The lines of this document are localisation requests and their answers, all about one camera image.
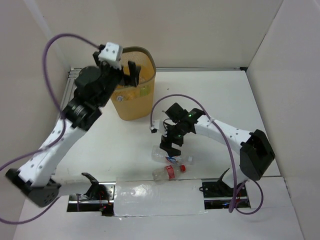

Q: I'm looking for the green plastic bottle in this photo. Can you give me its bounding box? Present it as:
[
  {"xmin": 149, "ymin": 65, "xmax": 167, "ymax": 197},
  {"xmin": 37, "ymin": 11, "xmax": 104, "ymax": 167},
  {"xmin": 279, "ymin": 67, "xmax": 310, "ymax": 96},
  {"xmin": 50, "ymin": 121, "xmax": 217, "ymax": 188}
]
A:
[{"xmin": 139, "ymin": 85, "xmax": 152, "ymax": 97}]

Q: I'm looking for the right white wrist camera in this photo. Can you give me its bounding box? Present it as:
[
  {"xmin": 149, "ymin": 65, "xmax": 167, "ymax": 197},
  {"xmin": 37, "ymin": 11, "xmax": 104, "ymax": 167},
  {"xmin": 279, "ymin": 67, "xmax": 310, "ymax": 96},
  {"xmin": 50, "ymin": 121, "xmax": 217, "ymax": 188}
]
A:
[{"xmin": 149, "ymin": 119, "xmax": 161, "ymax": 134}]

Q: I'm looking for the clear bottle white cap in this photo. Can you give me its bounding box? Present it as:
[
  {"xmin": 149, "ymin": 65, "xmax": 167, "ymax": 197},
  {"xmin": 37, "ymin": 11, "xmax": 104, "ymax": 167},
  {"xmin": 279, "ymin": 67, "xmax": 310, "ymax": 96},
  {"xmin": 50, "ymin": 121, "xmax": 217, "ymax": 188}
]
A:
[{"xmin": 138, "ymin": 75, "xmax": 149, "ymax": 85}]

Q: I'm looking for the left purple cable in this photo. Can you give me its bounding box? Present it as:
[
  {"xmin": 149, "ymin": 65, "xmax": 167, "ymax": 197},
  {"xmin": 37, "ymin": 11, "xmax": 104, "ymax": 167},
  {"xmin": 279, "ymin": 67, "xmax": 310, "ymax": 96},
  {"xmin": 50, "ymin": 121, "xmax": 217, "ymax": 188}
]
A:
[{"xmin": 0, "ymin": 33, "xmax": 103, "ymax": 224}]

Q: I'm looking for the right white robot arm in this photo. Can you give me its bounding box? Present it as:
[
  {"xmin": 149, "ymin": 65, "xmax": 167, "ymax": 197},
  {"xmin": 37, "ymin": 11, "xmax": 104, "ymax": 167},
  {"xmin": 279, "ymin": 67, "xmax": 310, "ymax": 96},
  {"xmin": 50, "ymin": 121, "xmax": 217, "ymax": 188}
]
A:
[{"xmin": 151, "ymin": 103, "xmax": 275, "ymax": 196}]

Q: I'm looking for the orange mesh waste bin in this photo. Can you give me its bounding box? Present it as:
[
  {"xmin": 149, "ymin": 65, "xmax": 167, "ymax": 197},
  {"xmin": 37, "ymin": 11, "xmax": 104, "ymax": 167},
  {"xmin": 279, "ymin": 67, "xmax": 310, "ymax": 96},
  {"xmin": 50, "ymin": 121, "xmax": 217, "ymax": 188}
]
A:
[{"xmin": 110, "ymin": 46, "xmax": 156, "ymax": 121}]

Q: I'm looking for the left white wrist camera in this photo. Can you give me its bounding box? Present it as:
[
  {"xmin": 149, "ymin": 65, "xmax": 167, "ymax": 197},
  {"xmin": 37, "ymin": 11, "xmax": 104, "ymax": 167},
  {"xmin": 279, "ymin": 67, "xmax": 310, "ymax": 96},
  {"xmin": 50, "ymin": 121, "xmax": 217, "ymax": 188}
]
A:
[{"xmin": 98, "ymin": 42, "xmax": 123, "ymax": 70}]

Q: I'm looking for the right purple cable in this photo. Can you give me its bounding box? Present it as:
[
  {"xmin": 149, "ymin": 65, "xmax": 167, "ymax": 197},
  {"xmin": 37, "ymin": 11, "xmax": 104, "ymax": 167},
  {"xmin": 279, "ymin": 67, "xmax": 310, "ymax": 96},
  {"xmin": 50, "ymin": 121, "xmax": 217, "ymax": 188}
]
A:
[{"xmin": 150, "ymin": 93, "xmax": 265, "ymax": 216}]

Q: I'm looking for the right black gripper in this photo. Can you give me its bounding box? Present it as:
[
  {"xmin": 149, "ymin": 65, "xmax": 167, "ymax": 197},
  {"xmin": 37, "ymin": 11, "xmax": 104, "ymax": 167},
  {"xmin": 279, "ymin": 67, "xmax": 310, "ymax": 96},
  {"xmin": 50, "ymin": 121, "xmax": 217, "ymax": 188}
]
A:
[{"xmin": 159, "ymin": 121, "xmax": 186, "ymax": 158}]

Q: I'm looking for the purple cable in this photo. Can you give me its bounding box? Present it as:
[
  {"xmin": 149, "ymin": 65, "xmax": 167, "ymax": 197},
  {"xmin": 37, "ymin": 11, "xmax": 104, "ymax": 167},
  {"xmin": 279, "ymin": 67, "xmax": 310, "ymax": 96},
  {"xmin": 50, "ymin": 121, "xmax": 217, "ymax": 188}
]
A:
[
  {"xmin": 150, "ymin": 93, "xmax": 265, "ymax": 216},
  {"xmin": 0, "ymin": 33, "xmax": 103, "ymax": 224}
]

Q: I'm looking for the blue label plastic bottle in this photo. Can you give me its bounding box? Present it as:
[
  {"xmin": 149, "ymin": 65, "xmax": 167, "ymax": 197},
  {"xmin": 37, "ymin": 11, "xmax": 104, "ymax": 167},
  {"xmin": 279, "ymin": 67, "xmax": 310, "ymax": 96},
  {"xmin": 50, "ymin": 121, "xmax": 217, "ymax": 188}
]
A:
[{"xmin": 115, "ymin": 95, "xmax": 126, "ymax": 102}]

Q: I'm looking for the orange label yellow cap bottle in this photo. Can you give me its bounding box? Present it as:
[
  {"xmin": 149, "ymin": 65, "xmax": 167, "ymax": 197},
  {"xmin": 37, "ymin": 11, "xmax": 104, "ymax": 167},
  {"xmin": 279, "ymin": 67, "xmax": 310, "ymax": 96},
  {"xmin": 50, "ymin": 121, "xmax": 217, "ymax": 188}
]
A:
[{"xmin": 125, "ymin": 90, "xmax": 137, "ymax": 101}]

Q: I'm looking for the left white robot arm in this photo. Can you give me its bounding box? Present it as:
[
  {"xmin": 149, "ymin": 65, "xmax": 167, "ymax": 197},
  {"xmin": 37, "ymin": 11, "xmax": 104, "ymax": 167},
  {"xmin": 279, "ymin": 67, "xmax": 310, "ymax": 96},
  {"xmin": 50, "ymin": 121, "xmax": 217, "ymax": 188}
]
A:
[{"xmin": 5, "ymin": 52, "xmax": 141, "ymax": 208}]

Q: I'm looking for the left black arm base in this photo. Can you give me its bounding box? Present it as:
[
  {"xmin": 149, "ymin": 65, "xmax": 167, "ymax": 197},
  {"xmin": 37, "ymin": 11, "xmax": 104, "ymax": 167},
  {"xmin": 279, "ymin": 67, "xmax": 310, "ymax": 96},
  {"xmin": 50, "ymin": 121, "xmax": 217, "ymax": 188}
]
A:
[{"xmin": 66, "ymin": 182, "xmax": 116, "ymax": 217}]

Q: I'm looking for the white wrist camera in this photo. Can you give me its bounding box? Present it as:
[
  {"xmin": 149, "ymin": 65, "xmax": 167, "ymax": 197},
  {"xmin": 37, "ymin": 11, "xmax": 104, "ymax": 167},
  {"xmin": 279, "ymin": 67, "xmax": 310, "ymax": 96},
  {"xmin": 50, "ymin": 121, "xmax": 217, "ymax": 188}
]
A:
[
  {"xmin": 149, "ymin": 119, "xmax": 161, "ymax": 134},
  {"xmin": 98, "ymin": 42, "xmax": 123, "ymax": 70}
]

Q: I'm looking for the red label red cap bottle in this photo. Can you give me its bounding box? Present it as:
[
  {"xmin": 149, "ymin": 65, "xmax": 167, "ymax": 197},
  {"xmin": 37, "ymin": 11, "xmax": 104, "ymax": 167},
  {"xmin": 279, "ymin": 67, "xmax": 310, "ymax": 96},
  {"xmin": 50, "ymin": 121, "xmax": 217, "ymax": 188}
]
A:
[{"xmin": 152, "ymin": 164, "xmax": 187, "ymax": 184}]

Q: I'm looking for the white orange label bottle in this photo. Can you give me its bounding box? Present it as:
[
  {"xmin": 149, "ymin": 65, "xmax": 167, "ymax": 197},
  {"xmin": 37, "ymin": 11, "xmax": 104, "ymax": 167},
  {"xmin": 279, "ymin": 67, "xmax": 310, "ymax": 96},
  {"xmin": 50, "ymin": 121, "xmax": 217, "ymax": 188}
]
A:
[{"xmin": 151, "ymin": 145, "xmax": 193, "ymax": 165}]

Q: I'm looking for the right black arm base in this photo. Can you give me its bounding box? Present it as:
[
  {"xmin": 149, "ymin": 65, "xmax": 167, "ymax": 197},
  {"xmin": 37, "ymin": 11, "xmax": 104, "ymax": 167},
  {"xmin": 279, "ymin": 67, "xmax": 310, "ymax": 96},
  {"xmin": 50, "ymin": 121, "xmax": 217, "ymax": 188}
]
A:
[{"xmin": 199, "ymin": 180, "xmax": 250, "ymax": 210}]

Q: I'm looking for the aluminium frame rail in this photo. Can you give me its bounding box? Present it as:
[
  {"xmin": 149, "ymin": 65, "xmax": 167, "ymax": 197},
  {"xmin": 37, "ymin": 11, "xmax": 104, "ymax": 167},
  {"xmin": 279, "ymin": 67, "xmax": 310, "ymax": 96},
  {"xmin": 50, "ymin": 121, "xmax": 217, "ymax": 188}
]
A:
[{"xmin": 39, "ymin": 66, "xmax": 247, "ymax": 176}]

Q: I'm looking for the white taped cover plate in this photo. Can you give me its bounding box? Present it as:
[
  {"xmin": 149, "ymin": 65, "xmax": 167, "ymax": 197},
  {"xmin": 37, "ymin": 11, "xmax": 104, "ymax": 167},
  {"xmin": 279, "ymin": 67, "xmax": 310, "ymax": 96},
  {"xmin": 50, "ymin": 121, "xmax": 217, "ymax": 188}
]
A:
[{"xmin": 113, "ymin": 179, "xmax": 206, "ymax": 217}]

